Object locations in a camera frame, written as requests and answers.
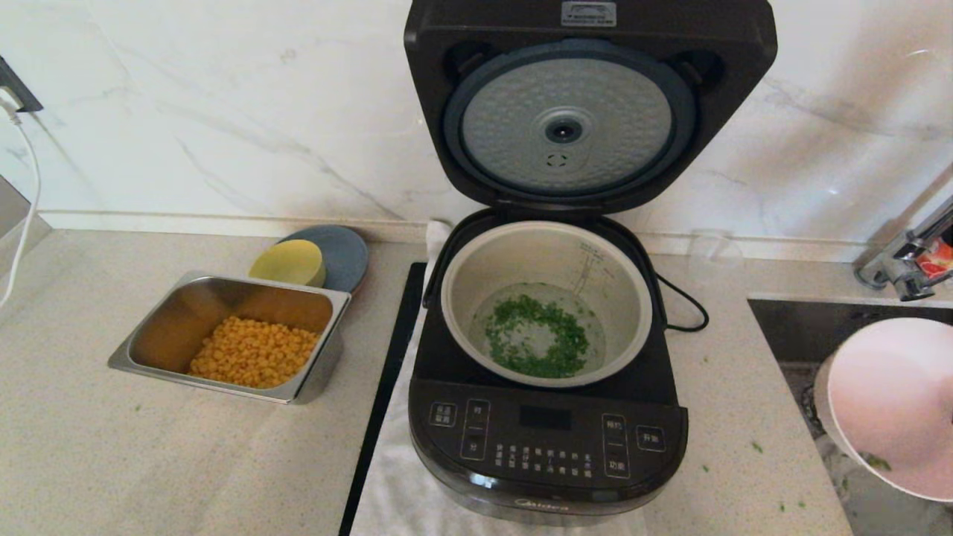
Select white round bowl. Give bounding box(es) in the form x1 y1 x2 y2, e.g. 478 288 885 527
813 318 953 503

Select yellow corn kernels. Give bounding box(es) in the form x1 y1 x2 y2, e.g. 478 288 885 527
188 316 322 389

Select grey-blue plate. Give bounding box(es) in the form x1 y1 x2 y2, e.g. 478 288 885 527
277 225 369 295

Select crumpled white cloth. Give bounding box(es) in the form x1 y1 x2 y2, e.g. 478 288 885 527
817 435 953 536

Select black power cord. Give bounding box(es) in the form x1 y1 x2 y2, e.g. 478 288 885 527
655 274 710 334

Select black rice cooker body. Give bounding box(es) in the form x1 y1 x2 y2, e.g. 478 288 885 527
408 208 689 526

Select white charger cable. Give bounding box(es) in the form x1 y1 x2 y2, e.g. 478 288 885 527
0 89 42 310

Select chrome faucet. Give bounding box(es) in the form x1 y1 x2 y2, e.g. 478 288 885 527
855 195 953 302

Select black rice cooker lid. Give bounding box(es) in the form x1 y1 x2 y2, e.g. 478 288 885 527
403 0 779 217

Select orange dish soap bottle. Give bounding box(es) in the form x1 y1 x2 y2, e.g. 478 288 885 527
919 237 953 282

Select long black strip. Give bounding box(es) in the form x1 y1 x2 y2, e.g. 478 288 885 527
339 261 427 536

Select white towel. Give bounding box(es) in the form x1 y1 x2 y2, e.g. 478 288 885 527
350 220 648 536

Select grey inner pot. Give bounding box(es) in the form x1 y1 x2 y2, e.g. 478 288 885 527
441 220 654 389

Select yellow bowl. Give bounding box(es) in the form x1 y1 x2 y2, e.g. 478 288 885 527
248 239 327 289

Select stainless steel sink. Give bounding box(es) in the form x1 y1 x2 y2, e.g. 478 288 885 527
747 298 953 536

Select stainless steel tray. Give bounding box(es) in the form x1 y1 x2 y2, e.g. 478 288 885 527
108 269 352 405

